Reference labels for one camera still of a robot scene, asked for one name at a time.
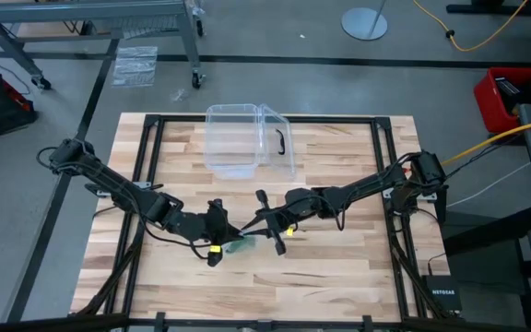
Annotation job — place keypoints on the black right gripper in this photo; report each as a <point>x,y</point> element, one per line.
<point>279,221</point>

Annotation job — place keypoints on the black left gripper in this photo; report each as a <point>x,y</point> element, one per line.
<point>215,226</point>

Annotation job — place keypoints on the clear plastic zip bag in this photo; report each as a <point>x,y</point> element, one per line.
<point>247,242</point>

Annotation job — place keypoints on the green bandage roll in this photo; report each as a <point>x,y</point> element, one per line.
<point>242,246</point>

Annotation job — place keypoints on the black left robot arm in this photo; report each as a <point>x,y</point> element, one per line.
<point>122,193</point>

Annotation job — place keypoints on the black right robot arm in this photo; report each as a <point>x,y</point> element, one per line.
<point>367,186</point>

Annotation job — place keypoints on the clear plastic container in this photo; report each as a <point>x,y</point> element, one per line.
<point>233,138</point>

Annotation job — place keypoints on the small crumpled plastic scrap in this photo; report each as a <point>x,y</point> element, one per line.
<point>179,95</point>

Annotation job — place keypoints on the flat clear plastic bag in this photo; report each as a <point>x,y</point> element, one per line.
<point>134,67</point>

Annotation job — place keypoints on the round grey stand base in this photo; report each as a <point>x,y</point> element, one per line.
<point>362,23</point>

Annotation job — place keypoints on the red plastic bin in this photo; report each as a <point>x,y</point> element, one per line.
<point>491,106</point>

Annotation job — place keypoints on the grey metal cart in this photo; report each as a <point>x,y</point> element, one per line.
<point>86,10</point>

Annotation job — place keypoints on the black aluminium table frame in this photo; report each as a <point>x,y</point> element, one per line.
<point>339,119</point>

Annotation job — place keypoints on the black Netgear switch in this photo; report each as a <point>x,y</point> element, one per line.
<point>443,292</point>

